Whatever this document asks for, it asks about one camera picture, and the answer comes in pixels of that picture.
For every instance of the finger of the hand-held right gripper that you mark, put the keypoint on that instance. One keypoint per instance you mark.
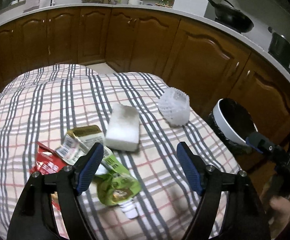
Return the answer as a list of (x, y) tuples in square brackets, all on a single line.
[(256, 140)]

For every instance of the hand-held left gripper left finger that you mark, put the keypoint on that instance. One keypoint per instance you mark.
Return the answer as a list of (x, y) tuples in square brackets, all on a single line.
[(89, 170)]

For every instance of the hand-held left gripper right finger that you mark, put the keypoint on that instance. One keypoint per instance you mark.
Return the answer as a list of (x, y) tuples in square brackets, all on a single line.
[(190, 170)]

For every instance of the bin with black bag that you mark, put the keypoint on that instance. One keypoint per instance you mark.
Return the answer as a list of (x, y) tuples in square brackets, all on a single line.
[(235, 120)]

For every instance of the green spout pouch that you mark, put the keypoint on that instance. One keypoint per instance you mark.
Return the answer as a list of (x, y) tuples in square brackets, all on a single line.
[(117, 187)]

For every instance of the person's right hand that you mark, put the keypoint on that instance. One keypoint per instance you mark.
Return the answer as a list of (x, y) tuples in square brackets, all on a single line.
[(280, 207)]

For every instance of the plaid checked cloth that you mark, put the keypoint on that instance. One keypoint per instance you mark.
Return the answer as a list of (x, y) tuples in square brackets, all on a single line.
[(147, 170)]

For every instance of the red crumpled wrapper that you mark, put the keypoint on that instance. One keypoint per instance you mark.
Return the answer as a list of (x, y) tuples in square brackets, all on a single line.
[(47, 166)]

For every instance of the white foam block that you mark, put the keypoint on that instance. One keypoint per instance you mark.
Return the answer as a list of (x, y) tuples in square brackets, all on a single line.
[(123, 130)]

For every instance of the white foam fruit net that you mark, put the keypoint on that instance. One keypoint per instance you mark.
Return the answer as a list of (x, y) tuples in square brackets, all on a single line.
[(173, 110)]

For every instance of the black cooking pot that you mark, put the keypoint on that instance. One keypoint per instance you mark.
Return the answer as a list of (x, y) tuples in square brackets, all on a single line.
[(281, 47)]

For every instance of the black wok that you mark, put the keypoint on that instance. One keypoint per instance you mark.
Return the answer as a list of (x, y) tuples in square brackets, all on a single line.
[(235, 20)]

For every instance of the wooden kitchen base cabinets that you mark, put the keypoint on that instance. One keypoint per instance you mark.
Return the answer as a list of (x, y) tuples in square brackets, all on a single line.
[(140, 42)]

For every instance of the green jars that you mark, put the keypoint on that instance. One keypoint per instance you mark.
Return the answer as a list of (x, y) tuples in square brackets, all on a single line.
[(166, 1)]

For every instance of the white mug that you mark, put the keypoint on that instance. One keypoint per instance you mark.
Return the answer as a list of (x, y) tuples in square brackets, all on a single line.
[(134, 1)]

